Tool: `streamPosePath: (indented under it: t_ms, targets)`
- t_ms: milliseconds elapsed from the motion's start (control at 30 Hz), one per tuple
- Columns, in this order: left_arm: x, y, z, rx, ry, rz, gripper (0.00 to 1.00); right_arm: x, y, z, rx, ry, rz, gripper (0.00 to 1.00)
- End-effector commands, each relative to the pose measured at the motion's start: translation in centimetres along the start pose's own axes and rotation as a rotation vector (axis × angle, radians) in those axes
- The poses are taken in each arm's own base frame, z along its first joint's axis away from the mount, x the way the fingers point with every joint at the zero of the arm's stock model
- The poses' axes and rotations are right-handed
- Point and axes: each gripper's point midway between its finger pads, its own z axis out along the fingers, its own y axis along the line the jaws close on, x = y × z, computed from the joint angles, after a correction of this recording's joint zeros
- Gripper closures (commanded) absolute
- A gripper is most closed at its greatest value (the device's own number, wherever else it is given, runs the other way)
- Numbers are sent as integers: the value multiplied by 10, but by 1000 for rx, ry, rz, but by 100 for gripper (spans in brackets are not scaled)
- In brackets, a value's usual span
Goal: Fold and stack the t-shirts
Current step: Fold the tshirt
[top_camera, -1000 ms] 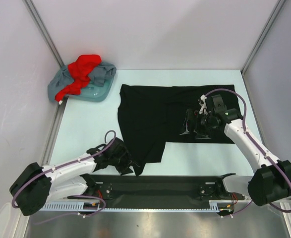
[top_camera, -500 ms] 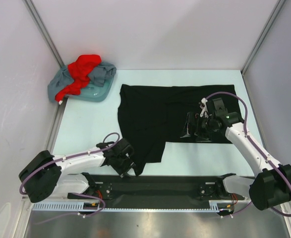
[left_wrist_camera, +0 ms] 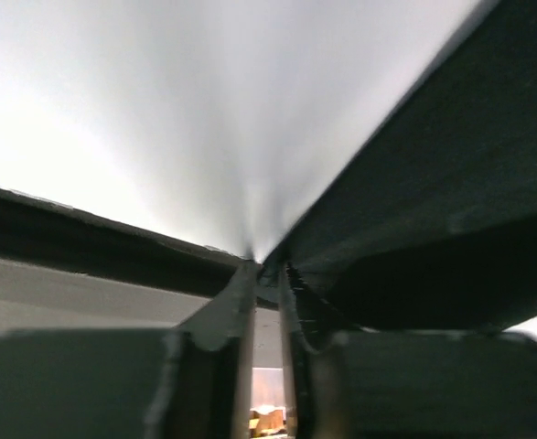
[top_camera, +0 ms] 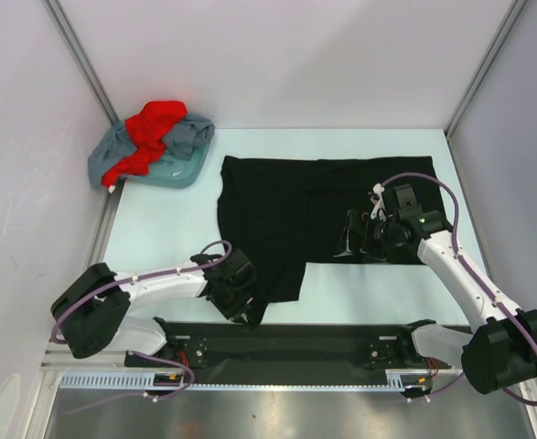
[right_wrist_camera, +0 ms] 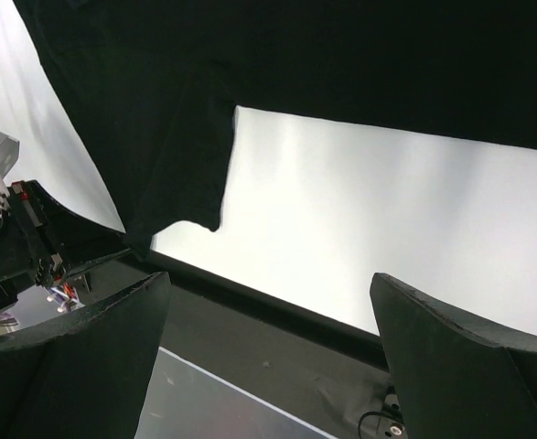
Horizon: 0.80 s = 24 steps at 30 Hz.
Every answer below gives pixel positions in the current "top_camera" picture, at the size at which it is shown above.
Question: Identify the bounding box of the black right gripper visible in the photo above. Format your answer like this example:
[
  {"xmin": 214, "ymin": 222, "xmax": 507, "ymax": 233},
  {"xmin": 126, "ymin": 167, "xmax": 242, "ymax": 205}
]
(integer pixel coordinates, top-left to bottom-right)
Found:
[{"xmin": 334, "ymin": 209, "xmax": 400, "ymax": 264}]

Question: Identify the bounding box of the black t shirt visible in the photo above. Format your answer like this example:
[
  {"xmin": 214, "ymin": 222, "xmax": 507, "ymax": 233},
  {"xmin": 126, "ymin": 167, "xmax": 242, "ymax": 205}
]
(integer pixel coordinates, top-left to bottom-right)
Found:
[{"xmin": 217, "ymin": 156, "xmax": 435, "ymax": 312}]

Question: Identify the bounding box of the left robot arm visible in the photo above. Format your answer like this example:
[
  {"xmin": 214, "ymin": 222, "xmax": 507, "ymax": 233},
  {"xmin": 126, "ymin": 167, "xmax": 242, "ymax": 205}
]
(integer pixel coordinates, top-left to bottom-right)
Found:
[{"xmin": 50, "ymin": 242, "xmax": 256, "ymax": 366}]

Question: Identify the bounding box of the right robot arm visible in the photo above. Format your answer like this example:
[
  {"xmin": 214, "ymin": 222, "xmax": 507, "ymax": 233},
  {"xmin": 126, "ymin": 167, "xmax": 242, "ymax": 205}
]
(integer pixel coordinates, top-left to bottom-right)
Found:
[{"xmin": 335, "ymin": 185, "xmax": 537, "ymax": 394}]

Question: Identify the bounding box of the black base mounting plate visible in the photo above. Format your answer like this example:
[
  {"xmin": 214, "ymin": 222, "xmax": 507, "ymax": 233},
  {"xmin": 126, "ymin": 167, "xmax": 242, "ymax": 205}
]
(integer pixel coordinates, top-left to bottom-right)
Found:
[{"xmin": 125, "ymin": 318, "xmax": 475, "ymax": 386}]

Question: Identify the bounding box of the red t shirt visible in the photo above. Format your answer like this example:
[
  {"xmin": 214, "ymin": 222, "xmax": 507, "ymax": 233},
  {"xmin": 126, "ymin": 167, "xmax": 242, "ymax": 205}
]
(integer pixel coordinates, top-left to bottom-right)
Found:
[{"xmin": 101, "ymin": 101, "xmax": 188, "ymax": 188}]

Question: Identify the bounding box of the grey t shirt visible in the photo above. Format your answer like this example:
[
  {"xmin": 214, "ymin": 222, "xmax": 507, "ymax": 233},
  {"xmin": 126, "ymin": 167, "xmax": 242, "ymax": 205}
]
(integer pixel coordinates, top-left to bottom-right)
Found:
[{"xmin": 87, "ymin": 113, "xmax": 217, "ymax": 187}]

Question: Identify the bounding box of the grey slotted cable duct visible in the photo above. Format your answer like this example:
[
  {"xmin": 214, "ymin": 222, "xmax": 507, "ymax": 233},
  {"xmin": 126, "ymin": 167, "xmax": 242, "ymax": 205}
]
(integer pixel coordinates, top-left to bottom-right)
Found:
[{"xmin": 59, "ymin": 371, "xmax": 405, "ymax": 392}]

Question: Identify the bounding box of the aluminium frame rail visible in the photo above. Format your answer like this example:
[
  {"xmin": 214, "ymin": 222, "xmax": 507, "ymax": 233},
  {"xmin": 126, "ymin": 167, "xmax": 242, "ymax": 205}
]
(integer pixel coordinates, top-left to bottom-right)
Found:
[{"xmin": 38, "ymin": 349, "xmax": 537, "ymax": 372}]

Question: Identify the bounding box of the right aluminium corner post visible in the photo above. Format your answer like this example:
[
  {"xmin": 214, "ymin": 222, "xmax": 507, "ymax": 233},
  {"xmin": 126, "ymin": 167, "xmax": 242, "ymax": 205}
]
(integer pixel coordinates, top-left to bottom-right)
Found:
[{"xmin": 444, "ymin": 0, "xmax": 532, "ymax": 141}]

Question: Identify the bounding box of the aluminium corner post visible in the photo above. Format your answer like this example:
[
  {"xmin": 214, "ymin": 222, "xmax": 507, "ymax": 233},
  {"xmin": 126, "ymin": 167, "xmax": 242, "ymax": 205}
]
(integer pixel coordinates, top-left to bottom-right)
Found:
[
  {"xmin": 444, "ymin": 0, "xmax": 532, "ymax": 141},
  {"xmin": 40, "ymin": 0, "xmax": 119, "ymax": 124}
]

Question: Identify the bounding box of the left aluminium corner post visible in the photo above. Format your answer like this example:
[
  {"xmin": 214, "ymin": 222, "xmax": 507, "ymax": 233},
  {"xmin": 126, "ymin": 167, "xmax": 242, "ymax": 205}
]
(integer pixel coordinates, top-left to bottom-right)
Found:
[{"xmin": 40, "ymin": 0, "xmax": 119, "ymax": 124}]

